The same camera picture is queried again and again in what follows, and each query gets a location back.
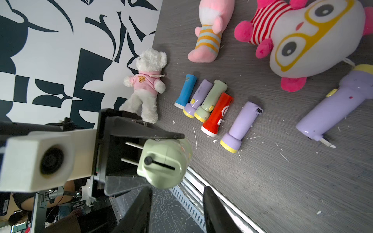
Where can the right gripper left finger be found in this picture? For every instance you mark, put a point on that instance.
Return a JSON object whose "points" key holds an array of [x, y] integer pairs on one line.
{"points": [[137, 218]]}

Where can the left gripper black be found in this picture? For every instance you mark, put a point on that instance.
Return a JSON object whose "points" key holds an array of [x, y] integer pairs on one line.
{"points": [[111, 176]]}

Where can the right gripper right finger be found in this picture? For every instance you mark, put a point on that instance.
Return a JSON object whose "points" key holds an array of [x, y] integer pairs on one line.
{"points": [[217, 219]]}

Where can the light green flashlight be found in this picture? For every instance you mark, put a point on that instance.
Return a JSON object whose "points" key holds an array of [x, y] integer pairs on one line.
{"points": [[203, 112], [163, 163]]}

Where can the purple flashlight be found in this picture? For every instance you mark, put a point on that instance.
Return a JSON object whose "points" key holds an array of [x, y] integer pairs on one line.
{"points": [[198, 98], [355, 88], [232, 140]]}

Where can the blue flashlight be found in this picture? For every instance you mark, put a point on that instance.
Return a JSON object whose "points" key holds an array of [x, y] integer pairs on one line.
{"points": [[187, 89]]}

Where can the red flashlight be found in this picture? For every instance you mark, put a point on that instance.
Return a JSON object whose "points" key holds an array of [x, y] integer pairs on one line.
{"points": [[211, 126]]}

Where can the white teddy bear pink shirt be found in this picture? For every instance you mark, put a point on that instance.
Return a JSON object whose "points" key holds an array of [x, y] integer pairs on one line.
{"points": [[147, 84]]}

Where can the pink plush striped shirt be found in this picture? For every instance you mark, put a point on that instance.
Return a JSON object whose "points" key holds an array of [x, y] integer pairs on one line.
{"points": [[214, 16]]}

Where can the white plush yellow glasses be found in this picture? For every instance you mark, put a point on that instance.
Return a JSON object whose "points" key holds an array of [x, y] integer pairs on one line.
{"points": [[303, 40]]}

